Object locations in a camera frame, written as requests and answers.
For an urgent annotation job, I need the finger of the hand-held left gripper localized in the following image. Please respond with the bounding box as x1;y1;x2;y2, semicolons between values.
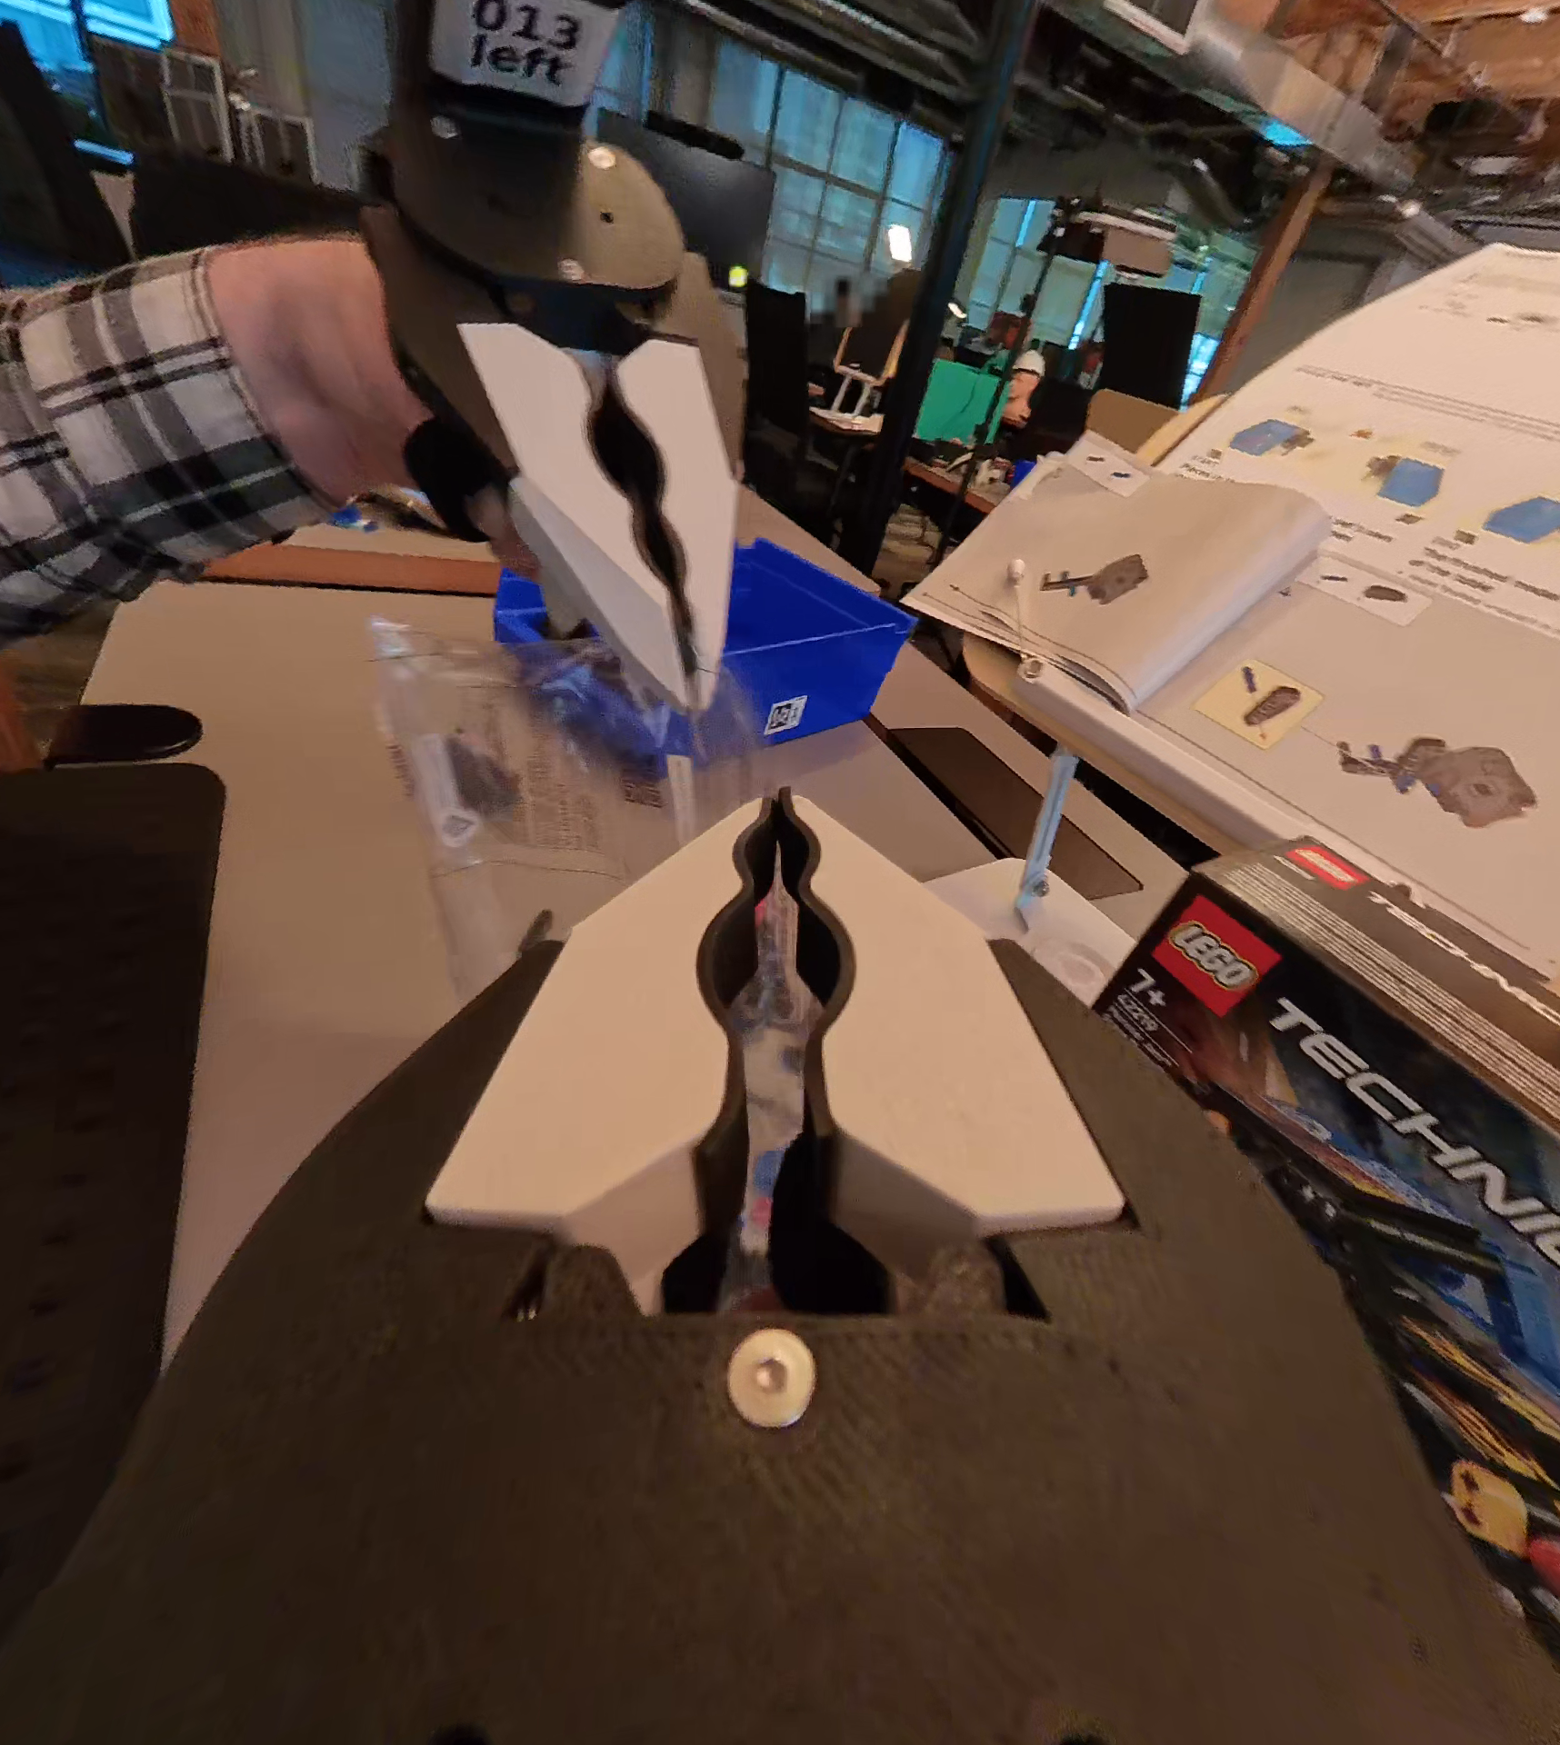
613;337;744;714
453;321;701;710

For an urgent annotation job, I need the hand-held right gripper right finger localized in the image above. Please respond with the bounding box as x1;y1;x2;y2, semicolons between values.
783;790;1128;1310

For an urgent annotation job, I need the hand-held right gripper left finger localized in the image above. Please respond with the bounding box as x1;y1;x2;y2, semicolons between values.
426;794;783;1310

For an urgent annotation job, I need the clear bag of large parts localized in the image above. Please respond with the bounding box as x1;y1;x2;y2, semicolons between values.
368;615;817;1303

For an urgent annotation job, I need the person's left forearm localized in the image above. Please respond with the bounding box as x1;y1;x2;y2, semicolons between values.
0;245;319;672

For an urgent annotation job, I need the grey desk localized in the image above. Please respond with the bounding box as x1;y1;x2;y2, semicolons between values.
83;490;1199;1364

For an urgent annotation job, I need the person's left hand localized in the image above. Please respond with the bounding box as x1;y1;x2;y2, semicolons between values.
246;234;541;577

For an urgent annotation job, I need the blue plastic bin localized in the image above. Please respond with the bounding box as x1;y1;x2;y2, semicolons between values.
493;537;923;754

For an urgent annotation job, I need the brown wooden board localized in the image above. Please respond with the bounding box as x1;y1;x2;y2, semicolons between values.
201;541;506;599

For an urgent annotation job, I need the green panel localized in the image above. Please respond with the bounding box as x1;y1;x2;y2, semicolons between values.
923;356;1012;445

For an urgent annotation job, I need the white book stand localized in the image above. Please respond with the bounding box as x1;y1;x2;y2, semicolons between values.
992;741;1141;1008

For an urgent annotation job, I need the large paned window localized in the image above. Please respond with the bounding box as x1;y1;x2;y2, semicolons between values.
712;32;953;294

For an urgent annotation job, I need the black steel pillar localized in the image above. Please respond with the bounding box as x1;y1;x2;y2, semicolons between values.
855;0;1044;581

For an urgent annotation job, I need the printed toy set box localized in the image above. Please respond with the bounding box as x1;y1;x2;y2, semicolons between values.
1092;834;1560;1745

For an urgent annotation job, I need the black monitor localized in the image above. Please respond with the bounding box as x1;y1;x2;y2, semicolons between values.
1101;281;1206;410

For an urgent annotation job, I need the black oval pad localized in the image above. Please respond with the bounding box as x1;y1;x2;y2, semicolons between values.
44;703;206;768

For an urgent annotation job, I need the dark perforated panel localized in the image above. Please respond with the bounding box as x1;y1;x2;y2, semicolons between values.
0;759;230;1745

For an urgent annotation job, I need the open instruction booklet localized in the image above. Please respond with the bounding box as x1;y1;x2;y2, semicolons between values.
901;241;1560;975

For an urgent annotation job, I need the page holder wire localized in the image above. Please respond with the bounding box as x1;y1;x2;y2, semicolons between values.
1004;555;1048;683

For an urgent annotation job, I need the silver ceiling duct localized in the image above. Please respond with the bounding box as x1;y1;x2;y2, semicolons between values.
1108;0;1410;185

